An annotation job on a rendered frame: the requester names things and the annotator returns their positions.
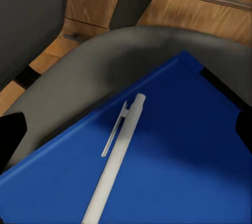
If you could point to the cabinet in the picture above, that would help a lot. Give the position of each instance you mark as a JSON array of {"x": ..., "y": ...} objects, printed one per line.
[{"x": 229, "y": 19}]

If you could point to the bookcase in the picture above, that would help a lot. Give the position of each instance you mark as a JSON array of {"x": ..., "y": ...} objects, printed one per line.
[{"x": 53, "y": 49}]

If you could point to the pen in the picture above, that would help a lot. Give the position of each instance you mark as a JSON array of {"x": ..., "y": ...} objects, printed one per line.
[{"x": 113, "y": 164}]

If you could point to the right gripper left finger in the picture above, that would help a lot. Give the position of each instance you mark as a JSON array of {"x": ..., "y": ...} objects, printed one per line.
[{"x": 13, "y": 128}]

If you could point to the folder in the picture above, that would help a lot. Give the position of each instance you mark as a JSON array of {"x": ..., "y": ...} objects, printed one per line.
[{"x": 185, "y": 163}]

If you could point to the swivel chair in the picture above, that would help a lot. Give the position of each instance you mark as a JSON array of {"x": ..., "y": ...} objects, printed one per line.
[{"x": 99, "y": 68}]

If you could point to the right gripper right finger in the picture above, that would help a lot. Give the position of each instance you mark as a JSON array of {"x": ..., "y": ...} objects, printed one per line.
[{"x": 243, "y": 128}]

